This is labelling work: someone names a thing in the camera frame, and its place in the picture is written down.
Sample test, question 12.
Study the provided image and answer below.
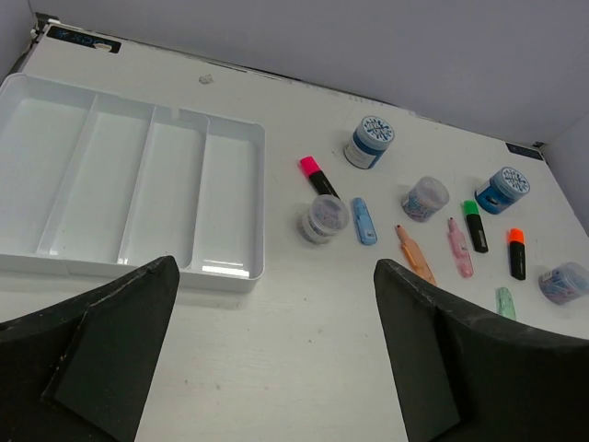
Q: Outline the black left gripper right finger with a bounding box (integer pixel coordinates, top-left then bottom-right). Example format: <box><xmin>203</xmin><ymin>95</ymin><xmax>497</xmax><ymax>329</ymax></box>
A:
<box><xmin>374</xmin><ymin>259</ymin><xmax>588</xmax><ymax>441</ymax></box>

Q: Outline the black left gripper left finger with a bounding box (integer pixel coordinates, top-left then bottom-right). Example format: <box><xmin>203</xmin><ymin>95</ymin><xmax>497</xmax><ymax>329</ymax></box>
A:
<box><xmin>1</xmin><ymin>256</ymin><xmax>179</xmax><ymax>441</ymax></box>

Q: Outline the clear clip jar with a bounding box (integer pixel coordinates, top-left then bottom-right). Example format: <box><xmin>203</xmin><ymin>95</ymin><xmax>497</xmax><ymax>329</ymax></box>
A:
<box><xmin>401</xmin><ymin>176</ymin><xmax>450</xmax><ymax>223</ymax></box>
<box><xmin>538</xmin><ymin>262</ymin><xmax>588</xmax><ymax>305</ymax></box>
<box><xmin>297</xmin><ymin>194</ymin><xmax>350</xmax><ymax>245</ymax></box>

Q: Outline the blue jar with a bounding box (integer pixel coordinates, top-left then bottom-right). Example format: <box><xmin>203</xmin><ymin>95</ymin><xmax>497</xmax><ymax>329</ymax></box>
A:
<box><xmin>343</xmin><ymin>116</ymin><xmax>395</xmax><ymax>169</ymax></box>
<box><xmin>475</xmin><ymin>167</ymin><xmax>531</xmax><ymax>215</ymax></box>

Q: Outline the pink black highlighter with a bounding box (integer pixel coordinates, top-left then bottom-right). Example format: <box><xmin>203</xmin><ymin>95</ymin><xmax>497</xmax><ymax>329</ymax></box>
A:
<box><xmin>299</xmin><ymin>157</ymin><xmax>340</xmax><ymax>198</ymax></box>

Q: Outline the green correction tape pen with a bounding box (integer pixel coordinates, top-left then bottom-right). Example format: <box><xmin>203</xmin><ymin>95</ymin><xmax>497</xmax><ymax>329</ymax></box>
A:
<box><xmin>495</xmin><ymin>287</ymin><xmax>516</xmax><ymax>320</ymax></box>

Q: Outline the orange correction tape pen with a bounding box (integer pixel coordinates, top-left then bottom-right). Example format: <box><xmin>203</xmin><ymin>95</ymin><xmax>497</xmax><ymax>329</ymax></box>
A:
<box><xmin>396</xmin><ymin>225</ymin><xmax>437</xmax><ymax>285</ymax></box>

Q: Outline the pink correction tape pen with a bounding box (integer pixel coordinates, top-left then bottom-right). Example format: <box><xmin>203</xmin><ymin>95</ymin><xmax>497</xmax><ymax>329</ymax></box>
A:
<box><xmin>447</xmin><ymin>217</ymin><xmax>474</xmax><ymax>278</ymax></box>

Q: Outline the orange black highlighter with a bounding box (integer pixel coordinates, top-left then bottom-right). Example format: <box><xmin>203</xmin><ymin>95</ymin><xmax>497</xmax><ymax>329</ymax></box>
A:
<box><xmin>508</xmin><ymin>227</ymin><xmax>526</xmax><ymax>281</ymax></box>

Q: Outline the green black highlighter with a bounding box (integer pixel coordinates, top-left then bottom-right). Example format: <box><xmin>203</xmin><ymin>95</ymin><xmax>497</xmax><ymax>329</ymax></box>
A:
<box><xmin>462</xmin><ymin>200</ymin><xmax>489</xmax><ymax>253</ymax></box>

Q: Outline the blue correction tape pen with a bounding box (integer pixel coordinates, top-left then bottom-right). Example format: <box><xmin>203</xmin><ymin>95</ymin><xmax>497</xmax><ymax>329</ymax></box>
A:
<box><xmin>351</xmin><ymin>197</ymin><xmax>377</xmax><ymax>246</ymax></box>

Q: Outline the white compartment tray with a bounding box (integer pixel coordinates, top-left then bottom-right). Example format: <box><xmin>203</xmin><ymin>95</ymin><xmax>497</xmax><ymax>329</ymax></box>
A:
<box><xmin>1</xmin><ymin>74</ymin><xmax>265</xmax><ymax>293</ymax></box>

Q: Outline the black label sticker right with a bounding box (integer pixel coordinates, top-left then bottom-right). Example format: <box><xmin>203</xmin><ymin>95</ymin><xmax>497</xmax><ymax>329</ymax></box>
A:
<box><xmin>505</xmin><ymin>143</ymin><xmax>544</xmax><ymax>161</ymax></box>

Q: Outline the black label sticker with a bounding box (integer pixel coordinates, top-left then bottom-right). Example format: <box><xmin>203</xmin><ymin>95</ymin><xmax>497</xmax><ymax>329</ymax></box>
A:
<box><xmin>505</xmin><ymin>143</ymin><xmax>544</xmax><ymax>161</ymax></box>
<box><xmin>46</xmin><ymin>26</ymin><xmax>122</xmax><ymax>53</ymax></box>

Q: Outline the black label sticker left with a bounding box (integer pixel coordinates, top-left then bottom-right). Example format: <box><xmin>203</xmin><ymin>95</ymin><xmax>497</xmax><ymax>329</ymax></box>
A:
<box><xmin>46</xmin><ymin>26</ymin><xmax>122</xmax><ymax>53</ymax></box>

